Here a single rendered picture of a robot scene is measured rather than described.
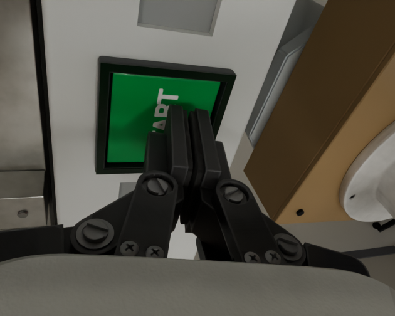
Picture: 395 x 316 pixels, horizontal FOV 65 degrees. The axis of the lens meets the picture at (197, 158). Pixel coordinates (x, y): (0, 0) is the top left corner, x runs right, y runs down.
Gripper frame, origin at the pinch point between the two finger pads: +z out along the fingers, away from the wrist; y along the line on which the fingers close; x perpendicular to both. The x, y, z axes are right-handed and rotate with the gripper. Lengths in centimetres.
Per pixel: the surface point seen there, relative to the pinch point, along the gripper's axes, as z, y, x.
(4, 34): 9.4, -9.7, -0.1
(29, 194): 7.0, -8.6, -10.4
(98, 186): 2.5, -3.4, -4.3
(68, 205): 2.2, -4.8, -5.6
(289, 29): 34.6, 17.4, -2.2
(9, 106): 9.3, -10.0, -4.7
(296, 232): 129, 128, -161
